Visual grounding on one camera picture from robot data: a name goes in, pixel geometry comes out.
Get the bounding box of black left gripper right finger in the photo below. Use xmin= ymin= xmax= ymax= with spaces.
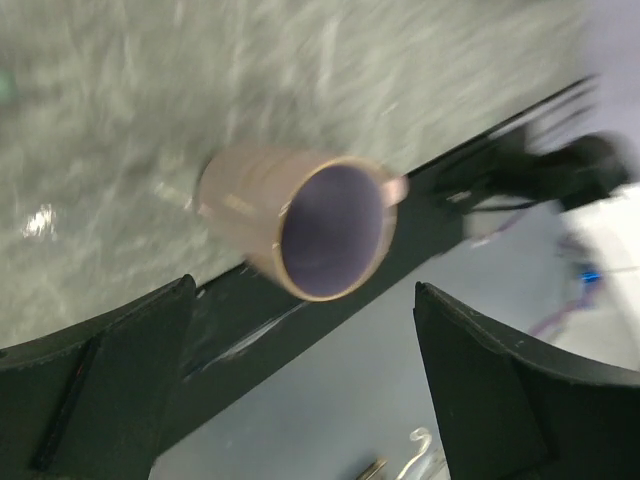
xmin=414 ymin=283 xmax=639 ymax=479

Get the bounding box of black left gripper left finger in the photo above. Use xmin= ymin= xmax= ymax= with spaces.
xmin=1 ymin=275 xmax=195 ymax=479

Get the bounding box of pink speckled mug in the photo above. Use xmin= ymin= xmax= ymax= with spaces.
xmin=194 ymin=146 xmax=409 ymax=302

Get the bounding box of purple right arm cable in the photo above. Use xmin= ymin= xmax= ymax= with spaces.
xmin=469 ymin=199 xmax=601 ymax=341

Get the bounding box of black table front rail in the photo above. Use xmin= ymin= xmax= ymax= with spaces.
xmin=159 ymin=76 xmax=596 ymax=451

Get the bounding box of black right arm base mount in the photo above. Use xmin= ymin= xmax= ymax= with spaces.
xmin=432 ymin=132 xmax=638 ymax=214

